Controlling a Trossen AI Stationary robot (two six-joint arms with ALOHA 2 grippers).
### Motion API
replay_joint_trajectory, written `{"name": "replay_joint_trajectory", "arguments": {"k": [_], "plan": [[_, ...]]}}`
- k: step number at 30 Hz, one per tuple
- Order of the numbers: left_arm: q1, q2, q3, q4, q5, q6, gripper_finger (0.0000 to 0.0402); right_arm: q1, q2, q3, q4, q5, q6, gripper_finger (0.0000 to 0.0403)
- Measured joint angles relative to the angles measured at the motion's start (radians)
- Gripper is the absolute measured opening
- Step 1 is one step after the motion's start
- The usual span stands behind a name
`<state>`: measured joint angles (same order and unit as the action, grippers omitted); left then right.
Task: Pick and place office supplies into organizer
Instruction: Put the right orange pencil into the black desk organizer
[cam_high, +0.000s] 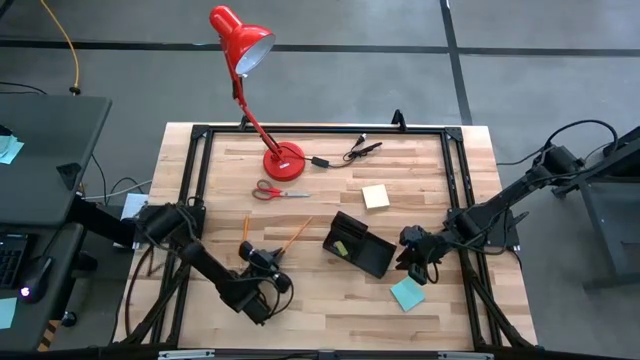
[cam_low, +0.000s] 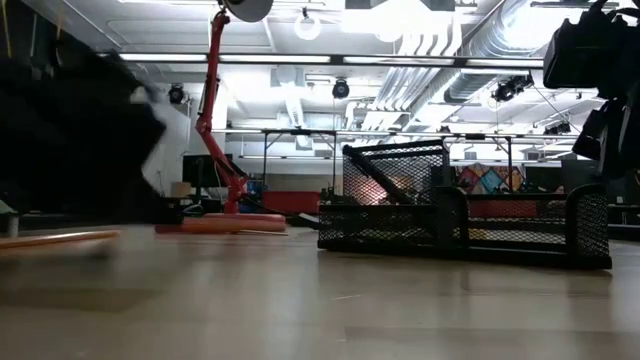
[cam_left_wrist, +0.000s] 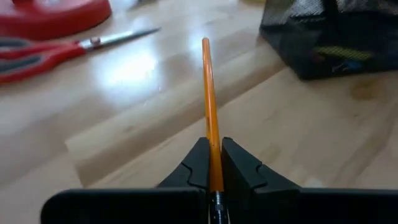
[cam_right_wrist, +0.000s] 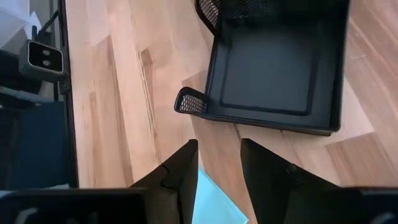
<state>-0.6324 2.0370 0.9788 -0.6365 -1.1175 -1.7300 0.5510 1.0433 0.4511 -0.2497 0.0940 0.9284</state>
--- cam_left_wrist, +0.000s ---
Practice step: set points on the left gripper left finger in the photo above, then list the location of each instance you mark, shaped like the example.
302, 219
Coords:
192, 171

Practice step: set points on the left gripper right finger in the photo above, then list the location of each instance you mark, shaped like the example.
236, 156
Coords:
242, 171

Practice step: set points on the orange-yellow pencil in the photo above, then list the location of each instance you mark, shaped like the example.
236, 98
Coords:
211, 109

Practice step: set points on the black mesh desk organizer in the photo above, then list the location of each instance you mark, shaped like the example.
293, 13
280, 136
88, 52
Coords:
295, 46

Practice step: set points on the yellow-green highlighter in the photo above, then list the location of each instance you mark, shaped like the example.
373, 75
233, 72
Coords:
342, 53

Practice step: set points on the red desk lamp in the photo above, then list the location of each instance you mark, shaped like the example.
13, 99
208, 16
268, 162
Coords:
56, 15

